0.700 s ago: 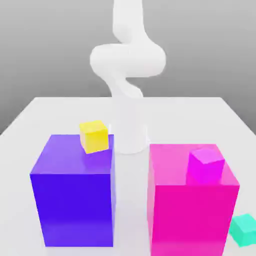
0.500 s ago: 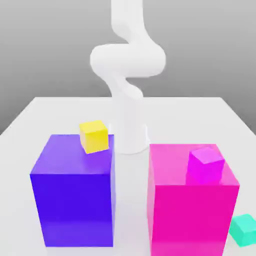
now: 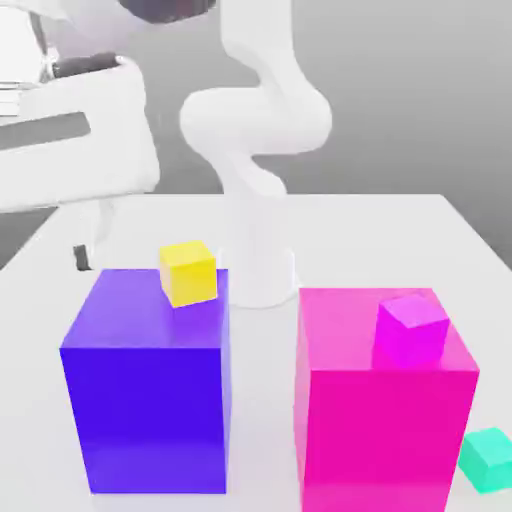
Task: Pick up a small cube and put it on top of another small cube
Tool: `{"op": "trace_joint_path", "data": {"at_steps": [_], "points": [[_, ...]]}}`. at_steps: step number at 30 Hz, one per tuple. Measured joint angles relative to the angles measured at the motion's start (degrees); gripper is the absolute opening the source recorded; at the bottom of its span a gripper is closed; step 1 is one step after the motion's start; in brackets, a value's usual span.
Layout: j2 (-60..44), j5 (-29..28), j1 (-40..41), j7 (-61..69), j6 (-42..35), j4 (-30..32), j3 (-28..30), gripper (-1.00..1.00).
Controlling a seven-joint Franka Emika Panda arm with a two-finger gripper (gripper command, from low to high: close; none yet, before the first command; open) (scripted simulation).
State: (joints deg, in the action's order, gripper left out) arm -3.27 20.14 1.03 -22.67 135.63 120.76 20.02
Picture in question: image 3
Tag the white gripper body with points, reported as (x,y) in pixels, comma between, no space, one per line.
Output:
(116,132)

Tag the large purple box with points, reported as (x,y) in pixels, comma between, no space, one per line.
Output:
(148,400)

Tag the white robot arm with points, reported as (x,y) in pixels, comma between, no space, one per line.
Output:
(260,120)

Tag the large pink box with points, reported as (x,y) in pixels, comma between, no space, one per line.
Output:
(384,432)

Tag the small magenta cube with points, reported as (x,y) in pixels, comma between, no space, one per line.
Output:
(412,340)

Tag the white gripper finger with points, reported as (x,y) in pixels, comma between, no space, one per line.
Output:
(100,224)

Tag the small yellow cube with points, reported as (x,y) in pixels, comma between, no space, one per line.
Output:
(188,276)

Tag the small teal cube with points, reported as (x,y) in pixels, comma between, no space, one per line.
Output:
(490,460)

